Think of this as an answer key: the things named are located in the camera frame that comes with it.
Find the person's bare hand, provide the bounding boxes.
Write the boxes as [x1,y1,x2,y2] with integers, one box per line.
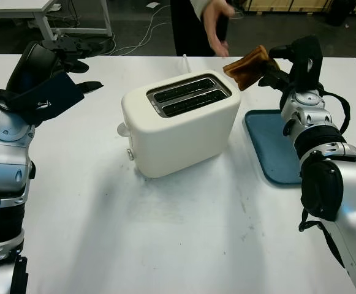
[202,0,237,58]

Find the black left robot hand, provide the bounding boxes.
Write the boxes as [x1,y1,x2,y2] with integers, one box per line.
[5,34,105,96]

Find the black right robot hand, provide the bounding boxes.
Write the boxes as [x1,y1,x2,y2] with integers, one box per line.
[258,34,324,92]

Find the browned toast slice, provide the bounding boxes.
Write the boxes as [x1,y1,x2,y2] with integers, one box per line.
[222,45,280,92]

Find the person in black trousers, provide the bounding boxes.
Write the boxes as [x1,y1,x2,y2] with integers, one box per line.
[170,0,218,57]

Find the white toaster lever knob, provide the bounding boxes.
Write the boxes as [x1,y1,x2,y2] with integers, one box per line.
[116,122,130,137]

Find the white two-slot toaster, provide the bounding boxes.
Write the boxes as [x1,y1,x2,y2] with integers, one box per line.
[121,70,242,179]

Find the white office desk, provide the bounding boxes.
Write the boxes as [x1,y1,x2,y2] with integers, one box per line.
[0,0,112,40]

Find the blue plastic tray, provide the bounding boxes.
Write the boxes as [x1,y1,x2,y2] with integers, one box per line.
[243,109,303,185]

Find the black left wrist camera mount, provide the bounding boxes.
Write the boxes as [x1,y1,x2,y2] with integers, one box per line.
[10,72,85,126]

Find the white floor cable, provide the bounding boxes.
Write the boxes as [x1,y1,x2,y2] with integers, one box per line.
[113,5,167,56]

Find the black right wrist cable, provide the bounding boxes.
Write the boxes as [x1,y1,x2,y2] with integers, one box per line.
[318,82,352,135]

